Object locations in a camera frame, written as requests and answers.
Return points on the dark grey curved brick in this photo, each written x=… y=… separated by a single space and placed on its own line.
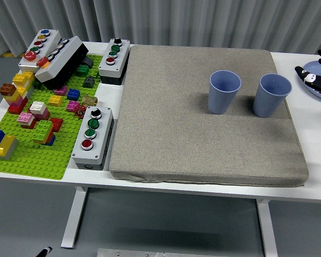
x=88 y=62

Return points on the grey pleated curtain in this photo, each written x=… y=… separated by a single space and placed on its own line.
x=149 y=21

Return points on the lime green building brick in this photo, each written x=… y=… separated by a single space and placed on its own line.
x=42 y=129

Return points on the grey control box black base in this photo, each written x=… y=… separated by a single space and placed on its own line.
x=67 y=53

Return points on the grey four-button control box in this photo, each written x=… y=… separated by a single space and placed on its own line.
x=81 y=156
x=117 y=64

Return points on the white table leg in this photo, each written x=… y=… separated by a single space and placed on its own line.
x=72 y=222
x=267 y=230

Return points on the large yellow building brick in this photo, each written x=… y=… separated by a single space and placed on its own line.
x=4 y=146

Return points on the lime green building baseplate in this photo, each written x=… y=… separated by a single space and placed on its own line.
x=37 y=160

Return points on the red building brick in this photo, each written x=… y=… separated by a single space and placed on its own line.
x=57 y=124
x=16 y=109

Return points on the grey five-button control box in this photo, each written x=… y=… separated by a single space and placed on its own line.
x=49 y=40

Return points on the white building brick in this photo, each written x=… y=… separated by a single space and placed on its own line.
x=38 y=107

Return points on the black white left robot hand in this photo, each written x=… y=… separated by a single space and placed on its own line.
x=46 y=250

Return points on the blue ribbed plastic cup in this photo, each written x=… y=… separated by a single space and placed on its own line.
x=270 y=101
x=219 y=99

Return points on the blue plate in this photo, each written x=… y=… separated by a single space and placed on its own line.
x=314 y=65

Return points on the grey sloped building brick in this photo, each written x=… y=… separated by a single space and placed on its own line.
x=88 y=82

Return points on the brown building brick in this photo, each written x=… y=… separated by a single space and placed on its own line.
x=7 y=89

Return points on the dark green building brick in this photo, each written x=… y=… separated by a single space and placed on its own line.
x=82 y=70

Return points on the grey-brown table mat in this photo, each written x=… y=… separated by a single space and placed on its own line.
x=176 y=120

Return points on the magenta building brick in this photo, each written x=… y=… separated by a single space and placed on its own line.
x=72 y=106
x=44 y=115
x=60 y=91

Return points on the silver metal plate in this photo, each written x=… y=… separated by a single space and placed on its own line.
x=149 y=253

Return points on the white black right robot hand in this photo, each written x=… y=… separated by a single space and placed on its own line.
x=319 y=81

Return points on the pink building brick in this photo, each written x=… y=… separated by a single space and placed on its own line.
x=25 y=118

